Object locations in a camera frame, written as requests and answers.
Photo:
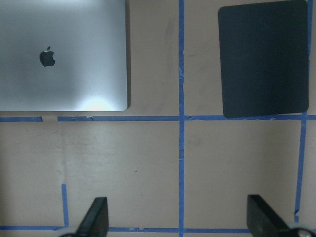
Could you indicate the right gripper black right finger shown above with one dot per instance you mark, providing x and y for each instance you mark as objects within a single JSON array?
[{"x": 262, "y": 220}]

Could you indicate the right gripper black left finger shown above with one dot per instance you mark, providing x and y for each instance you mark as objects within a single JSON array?
[{"x": 96, "y": 221}]

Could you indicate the black square mousepad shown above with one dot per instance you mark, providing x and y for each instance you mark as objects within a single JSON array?
[{"x": 264, "y": 58}]

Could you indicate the blue tape short left strip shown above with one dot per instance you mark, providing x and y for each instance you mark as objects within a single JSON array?
[{"x": 65, "y": 204}]

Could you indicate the blue tape lower horizontal strip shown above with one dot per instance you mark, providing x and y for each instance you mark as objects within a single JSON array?
[{"x": 134, "y": 229}]

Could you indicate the blue tape horizontal strip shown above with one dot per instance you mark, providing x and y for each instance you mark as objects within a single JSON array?
[
  {"x": 176, "y": 118},
  {"x": 134, "y": 229}
]

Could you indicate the blue tape upper horizontal strip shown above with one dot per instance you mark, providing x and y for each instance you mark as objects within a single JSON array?
[{"x": 176, "y": 118}]

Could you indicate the silver apple laptop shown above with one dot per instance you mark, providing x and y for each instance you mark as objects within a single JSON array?
[{"x": 63, "y": 55}]

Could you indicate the blue tape vertical centre strip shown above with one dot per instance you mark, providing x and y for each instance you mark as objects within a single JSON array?
[{"x": 181, "y": 13}]

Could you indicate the blue tape vertical strip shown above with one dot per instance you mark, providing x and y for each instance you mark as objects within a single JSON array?
[
  {"x": 181, "y": 13},
  {"x": 304, "y": 118}
]

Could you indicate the blue tape right vertical strip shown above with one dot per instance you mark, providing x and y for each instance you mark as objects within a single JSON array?
[{"x": 304, "y": 118}]

